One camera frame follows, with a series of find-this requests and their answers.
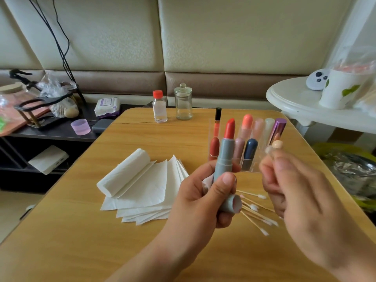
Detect person's right hand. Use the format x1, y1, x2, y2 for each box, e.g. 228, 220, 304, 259
259, 148, 376, 274

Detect person's left hand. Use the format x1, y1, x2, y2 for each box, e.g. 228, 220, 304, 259
154, 160, 239, 273

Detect white tissue sheet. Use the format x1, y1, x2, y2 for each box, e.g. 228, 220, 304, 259
201, 173, 216, 194

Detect grey-blue lipstick cap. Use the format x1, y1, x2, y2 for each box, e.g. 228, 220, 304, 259
220, 193, 243, 214

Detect stack of white tissues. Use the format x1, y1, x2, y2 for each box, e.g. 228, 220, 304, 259
97, 148, 190, 226

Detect red lipstick grey-blue tube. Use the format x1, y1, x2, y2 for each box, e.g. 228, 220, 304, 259
213, 118, 236, 183

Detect red lipstick dusty pink tube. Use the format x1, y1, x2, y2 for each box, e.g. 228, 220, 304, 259
235, 138, 245, 163

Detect red lipstick navy tube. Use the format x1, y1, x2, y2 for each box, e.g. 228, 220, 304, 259
242, 138, 259, 172

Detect clear acrylic lipstick organizer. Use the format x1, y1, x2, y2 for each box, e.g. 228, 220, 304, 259
208, 107, 287, 173

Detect person's left forearm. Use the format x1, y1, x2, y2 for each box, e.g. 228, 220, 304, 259
106, 249, 189, 282

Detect yellow-green bin with bag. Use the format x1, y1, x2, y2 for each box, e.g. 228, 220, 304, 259
314, 143, 376, 212

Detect white round side table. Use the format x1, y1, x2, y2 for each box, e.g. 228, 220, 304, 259
266, 77, 376, 136

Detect clear bottle red cap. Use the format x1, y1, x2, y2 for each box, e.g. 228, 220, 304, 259
152, 90, 168, 123

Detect glass jar with lid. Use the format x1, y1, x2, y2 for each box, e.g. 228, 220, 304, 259
174, 83, 193, 120

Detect white mug green leaf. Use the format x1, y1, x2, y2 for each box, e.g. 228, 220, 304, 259
319, 60, 376, 110

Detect white panda figure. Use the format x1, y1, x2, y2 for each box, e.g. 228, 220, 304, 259
305, 69, 330, 92

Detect wet wipes pack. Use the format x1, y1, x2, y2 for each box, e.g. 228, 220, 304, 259
94, 97, 121, 119

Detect small purple plastic cup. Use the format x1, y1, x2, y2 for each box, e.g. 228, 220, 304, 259
70, 118, 92, 136

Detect white power bank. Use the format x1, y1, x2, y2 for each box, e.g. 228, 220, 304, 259
27, 145, 69, 175

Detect black low shelf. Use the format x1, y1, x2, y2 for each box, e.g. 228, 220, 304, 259
0, 101, 150, 194

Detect beige padded backrest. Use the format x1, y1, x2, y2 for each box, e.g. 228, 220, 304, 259
0, 0, 353, 106

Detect crumpled clear plastic bag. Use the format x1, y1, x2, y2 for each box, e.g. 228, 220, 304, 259
36, 73, 80, 119

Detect pink tray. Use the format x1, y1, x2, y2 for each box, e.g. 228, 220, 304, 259
0, 94, 51, 137

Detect jar with wooden lid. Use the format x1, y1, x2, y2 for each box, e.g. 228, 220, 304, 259
0, 83, 27, 106

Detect black clip tool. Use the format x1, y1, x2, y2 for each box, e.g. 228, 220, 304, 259
9, 69, 39, 92

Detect black cables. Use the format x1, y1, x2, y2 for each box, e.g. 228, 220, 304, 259
26, 0, 83, 103

